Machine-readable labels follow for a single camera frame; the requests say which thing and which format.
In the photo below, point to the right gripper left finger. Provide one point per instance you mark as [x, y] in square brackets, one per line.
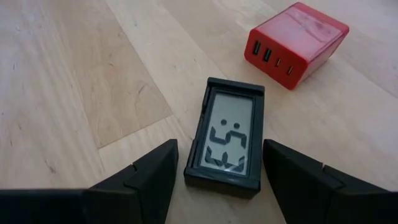
[149, 186]

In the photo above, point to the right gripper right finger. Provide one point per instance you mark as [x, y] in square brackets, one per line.
[304, 193]

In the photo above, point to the black digital clock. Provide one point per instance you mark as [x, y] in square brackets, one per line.
[228, 133]

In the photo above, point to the red usb charger block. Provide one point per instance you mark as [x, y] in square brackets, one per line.
[295, 43]

